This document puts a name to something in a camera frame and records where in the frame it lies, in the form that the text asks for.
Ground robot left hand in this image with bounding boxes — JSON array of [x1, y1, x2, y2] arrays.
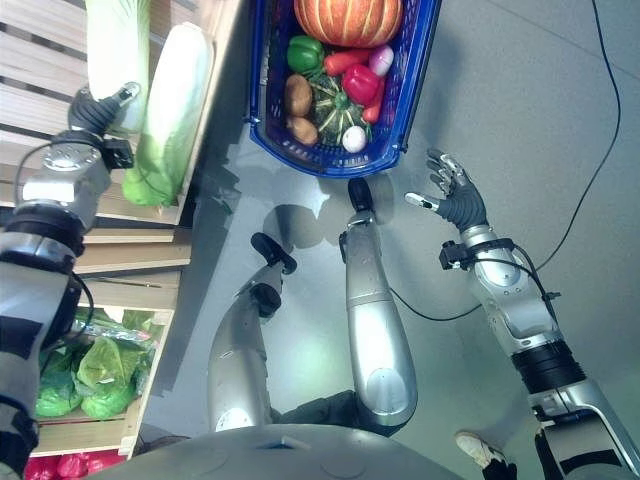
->
[[66, 81, 142, 136]]

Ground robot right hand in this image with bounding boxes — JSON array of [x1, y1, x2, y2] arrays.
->
[[404, 148, 491, 233]]

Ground napa cabbage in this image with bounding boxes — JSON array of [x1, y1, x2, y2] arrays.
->
[[121, 21, 215, 208], [83, 0, 152, 136]]

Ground blue plastic shopping basket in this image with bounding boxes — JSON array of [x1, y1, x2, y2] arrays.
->
[[247, 0, 444, 180]]

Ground wooden slatted display shelf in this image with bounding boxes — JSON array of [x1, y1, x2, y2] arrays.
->
[[0, 0, 252, 307]]

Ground dark robot right foot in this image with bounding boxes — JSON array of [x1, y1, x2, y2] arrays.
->
[[347, 179, 374, 212]]

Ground dark robot foot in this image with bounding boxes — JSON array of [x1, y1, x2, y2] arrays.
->
[[250, 231, 299, 274], [347, 179, 374, 212]]

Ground white onion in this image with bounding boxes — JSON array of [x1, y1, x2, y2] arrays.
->
[[341, 125, 368, 154]]

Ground short orange carrot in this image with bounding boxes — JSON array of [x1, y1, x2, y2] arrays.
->
[[361, 78, 388, 125]]

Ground silver robot right leg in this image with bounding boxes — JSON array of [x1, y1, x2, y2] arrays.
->
[[338, 207, 419, 439]]

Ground silver robot leg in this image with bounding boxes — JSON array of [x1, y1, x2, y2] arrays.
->
[[338, 207, 419, 439], [206, 259, 287, 434]]

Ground dark green striped squash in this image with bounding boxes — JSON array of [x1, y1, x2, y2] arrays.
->
[[306, 73, 374, 148]]

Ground purple onion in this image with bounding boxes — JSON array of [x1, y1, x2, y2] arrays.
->
[[368, 44, 396, 78]]

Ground small brown potato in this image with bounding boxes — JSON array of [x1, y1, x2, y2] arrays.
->
[[286, 115, 320, 148]]

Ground long orange carrot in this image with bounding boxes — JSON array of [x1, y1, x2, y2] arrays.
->
[[323, 47, 374, 78]]

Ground dark robot left foot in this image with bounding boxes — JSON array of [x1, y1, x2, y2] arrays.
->
[[250, 231, 299, 274]]

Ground large brown potato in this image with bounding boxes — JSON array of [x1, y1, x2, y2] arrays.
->
[[284, 74, 314, 118]]

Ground bagged leafy greens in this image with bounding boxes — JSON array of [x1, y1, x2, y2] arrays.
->
[[73, 306, 167, 346]]

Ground orange striped pumpkin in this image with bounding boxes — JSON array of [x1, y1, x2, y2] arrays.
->
[[293, 0, 405, 49]]

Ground green bell pepper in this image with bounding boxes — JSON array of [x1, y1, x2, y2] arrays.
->
[[286, 34, 327, 74]]

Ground person's white shoe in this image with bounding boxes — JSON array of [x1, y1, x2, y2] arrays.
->
[[454, 430, 507, 470]]

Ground bagged green lettuce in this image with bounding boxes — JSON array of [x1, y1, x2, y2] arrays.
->
[[74, 336, 145, 397], [79, 383, 137, 421], [34, 367, 84, 419]]

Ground person's leg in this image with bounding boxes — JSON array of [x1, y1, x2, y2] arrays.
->
[[481, 456, 520, 480]]

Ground silver robot left leg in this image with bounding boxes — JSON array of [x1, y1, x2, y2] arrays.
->
[[206, 259, 287, 434]]

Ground grey robot torso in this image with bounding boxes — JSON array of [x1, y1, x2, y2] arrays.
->
[[87, 423, 467, 480]]

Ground wooden crate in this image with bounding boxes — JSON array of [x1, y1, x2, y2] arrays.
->
[[28, 279, 177, 460]]

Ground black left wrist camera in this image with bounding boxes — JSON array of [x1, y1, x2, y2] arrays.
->
[[102, 139, 136, 172]]

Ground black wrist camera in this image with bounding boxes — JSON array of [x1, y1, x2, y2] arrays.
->
[[102, 139, 136, 172], [439, 240, 472, 272]]

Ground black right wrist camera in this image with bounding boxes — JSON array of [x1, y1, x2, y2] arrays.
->
[[439, 240, 472, 272]]

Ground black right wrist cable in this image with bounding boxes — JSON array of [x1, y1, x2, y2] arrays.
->
[[472, 243, 561, 324]]

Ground black floor cable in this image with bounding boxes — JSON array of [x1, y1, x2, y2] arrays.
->
[[389, 0, 623, 323]]

